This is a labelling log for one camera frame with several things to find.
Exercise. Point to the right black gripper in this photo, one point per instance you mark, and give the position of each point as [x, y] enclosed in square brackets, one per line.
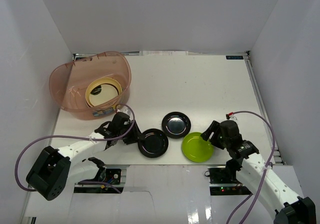
[214, 128]

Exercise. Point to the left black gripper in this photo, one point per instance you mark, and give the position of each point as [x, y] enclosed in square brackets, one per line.
[130, 136]

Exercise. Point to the peach orange plate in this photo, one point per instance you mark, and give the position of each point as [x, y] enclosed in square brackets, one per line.
[104, 80]

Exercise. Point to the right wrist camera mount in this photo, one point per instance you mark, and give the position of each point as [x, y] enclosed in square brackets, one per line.
[231, 116]

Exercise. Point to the papers at table back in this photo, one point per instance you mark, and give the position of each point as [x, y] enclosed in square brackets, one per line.
[163, 53]

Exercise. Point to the lime green plate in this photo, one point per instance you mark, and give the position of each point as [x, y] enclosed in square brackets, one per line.
[196, 149]

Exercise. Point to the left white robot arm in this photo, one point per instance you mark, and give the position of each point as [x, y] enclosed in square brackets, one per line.
[49, 174]

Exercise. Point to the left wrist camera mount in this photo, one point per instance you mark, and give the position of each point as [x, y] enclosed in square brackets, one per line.
[125, 110]

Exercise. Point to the blue table label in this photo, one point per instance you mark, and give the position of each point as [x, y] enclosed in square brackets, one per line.
[232, 57]

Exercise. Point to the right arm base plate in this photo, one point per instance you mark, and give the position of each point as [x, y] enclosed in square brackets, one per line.
[220, 184]

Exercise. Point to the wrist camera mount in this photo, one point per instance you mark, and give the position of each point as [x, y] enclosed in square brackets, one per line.
[125, 110]
[231, 116]

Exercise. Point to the cream plate with ink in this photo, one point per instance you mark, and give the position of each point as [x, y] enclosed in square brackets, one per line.
[101, 94]

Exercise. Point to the pink translucent plastic bin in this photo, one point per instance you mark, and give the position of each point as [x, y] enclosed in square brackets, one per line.
[68, 83]

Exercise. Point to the glossy black plate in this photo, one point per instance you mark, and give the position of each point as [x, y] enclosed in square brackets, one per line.
[176, 125]
[153, 143]

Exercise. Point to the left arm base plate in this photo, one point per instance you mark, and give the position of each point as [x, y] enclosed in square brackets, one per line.
[106, 178]

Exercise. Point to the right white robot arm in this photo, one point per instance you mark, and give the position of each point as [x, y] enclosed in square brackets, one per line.
[248, 167]

